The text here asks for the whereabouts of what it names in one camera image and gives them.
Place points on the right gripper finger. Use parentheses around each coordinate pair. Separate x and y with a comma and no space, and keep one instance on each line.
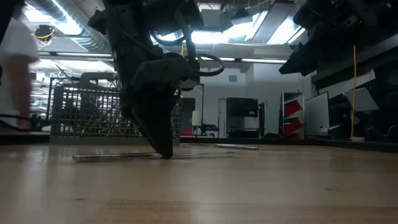
(298,63)

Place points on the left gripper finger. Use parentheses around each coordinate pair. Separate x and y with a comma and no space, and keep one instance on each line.
(155,124)

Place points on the silver table knife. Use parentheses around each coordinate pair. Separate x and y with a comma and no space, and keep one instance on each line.
(102,157)
(242,147)

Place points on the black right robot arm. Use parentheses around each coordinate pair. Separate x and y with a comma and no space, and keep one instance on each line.
(357,15)

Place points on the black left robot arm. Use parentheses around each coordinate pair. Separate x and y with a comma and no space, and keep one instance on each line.
(130,31)

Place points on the ceiling light fixture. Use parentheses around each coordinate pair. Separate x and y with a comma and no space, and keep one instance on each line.
(264,61)

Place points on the dark door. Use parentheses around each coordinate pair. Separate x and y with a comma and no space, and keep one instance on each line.
(188,115)

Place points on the white container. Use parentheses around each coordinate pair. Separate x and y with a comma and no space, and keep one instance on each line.
(196,118)

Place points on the shelf with red bins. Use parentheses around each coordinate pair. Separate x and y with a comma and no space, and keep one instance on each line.
(292,109)

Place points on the black desktop device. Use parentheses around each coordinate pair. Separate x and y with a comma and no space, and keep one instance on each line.
(208,128)

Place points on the whiteboard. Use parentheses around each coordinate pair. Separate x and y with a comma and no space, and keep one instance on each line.
(317,115)

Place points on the black monitor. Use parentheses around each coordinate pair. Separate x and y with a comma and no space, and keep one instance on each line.
(242,107)

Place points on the tilted white panel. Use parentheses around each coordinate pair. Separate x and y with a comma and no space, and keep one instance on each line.
(362,99)

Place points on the grey mesh cutlery basket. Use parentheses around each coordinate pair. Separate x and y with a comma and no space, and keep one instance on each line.
(81,118)

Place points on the person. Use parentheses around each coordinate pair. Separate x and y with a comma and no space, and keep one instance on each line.
(18,37)

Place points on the silver ceiling duct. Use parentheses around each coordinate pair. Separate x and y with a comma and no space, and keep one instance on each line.
(77,31)

